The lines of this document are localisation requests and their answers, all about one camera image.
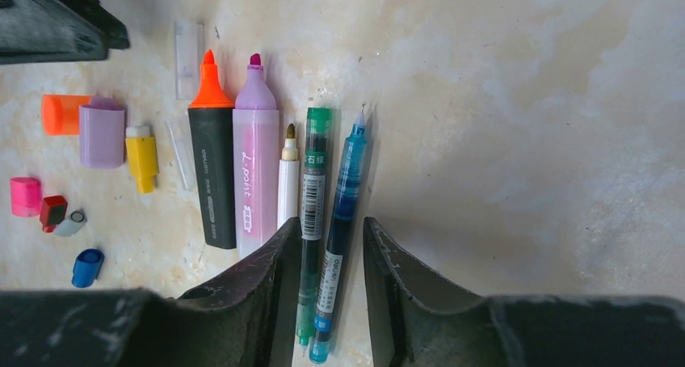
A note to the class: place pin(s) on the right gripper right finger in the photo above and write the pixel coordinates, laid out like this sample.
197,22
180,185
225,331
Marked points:
417,317

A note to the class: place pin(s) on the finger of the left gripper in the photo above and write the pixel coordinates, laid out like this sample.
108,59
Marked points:
37,31

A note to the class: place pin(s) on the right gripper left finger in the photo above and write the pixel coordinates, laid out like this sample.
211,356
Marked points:
245,316

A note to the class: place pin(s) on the orange highlighter cap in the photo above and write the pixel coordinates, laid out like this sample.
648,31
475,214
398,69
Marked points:
60,113

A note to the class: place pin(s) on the lilac highlighter cap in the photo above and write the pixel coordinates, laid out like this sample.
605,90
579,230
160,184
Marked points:
101,133

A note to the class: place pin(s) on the clear teal gel pen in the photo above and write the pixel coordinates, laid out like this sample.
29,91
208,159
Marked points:
340,232

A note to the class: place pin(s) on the clear pen cap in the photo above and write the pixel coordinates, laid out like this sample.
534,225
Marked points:
189,50
179,133

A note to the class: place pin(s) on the blue marker cap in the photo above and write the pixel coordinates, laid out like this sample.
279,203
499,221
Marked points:
87,266

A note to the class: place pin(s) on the small red pen cap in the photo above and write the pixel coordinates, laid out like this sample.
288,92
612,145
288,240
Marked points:
52,212

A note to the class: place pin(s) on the black orange cap highlighter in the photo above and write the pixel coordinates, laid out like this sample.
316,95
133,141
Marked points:
210,117

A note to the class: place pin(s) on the grey marker cap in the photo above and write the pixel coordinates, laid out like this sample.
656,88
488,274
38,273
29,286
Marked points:
71,224

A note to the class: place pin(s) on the clear green gel pen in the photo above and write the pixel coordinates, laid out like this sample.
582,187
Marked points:
313,192

